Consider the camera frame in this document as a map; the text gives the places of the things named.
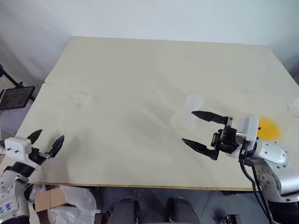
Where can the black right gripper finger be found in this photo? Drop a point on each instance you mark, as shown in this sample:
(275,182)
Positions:
(210,116)
(201,147)

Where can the brown cardboard box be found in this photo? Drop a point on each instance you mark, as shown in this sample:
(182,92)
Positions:
(49,198)

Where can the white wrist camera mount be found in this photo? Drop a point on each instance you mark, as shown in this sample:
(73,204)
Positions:
(16,147)
(248,128)

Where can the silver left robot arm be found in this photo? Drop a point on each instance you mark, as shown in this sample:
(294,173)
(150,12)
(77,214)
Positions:
(14,186)

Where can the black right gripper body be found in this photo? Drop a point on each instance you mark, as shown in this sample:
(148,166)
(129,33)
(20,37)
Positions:
(227,140)

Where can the clear plastic container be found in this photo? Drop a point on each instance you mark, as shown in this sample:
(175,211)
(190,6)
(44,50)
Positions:
(294,107)

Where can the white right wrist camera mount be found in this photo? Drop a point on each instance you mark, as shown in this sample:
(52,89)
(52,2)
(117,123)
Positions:
(248,128)

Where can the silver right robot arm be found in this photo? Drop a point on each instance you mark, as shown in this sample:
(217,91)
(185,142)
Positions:
(273,154)

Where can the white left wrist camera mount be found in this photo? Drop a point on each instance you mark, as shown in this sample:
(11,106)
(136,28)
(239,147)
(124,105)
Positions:
(16,147)

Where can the dark rounded shape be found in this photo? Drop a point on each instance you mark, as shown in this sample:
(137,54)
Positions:
(126,211)

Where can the black tablet screen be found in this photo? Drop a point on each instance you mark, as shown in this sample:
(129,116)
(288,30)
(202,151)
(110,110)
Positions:
(16,97)

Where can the small metallic object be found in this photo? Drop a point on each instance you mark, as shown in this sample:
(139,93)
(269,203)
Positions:
(230,219)

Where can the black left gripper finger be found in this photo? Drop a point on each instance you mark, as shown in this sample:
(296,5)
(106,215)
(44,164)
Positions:
(35,137)
(57,145)

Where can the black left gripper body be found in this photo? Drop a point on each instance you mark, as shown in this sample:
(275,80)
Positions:
(37,156)

